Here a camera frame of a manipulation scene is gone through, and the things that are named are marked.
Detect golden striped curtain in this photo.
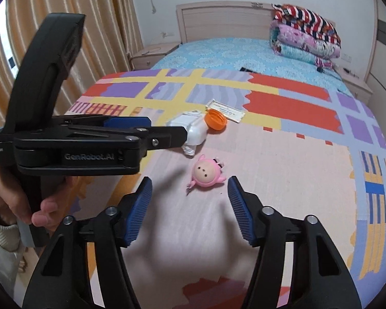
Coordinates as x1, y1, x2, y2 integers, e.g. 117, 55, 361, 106
0, 0, 142, 133

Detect wooden headboard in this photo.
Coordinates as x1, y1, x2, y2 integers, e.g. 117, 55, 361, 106
176, 1, 337, 44

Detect left wooden nightstand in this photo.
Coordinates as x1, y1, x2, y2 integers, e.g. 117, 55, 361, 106
130, 42, 180, 71

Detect white plastic container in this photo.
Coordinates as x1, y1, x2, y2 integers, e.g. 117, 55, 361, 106
166, 110, 208, 157

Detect colourful patterned bed mat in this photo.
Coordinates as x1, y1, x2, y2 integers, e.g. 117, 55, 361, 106
69, 69, 386, 308

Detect blue floral bed sheet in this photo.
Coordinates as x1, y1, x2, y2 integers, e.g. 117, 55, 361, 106
153, 38, 352, 96

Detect orange plastic lid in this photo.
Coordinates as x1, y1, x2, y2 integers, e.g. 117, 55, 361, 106
204, 109, 227, 131

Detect striped folded blanket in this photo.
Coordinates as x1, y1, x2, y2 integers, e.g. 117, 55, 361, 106
272, 4, 341, 46

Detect right wooden nightstand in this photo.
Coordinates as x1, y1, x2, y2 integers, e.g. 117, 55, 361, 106
336, 67, 373, 105

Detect pink purple folded quilt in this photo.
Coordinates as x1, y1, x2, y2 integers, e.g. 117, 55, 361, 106
270, 20, 341, 69

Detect pink round doll toy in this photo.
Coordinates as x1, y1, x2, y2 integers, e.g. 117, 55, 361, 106
187, 154, 226, 192

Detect wooden nightstand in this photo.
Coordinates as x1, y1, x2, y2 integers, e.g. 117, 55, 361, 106
130, 42, 180, 71
336, 67, 373, 105

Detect white paper label card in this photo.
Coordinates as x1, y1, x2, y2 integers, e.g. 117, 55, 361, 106
206, 99, 245, 124

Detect person's left hand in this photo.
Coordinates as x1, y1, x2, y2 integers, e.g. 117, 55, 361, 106
0, 169, 78, 231

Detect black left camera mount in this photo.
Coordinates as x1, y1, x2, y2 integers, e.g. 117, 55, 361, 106
3, 13, 85, 133

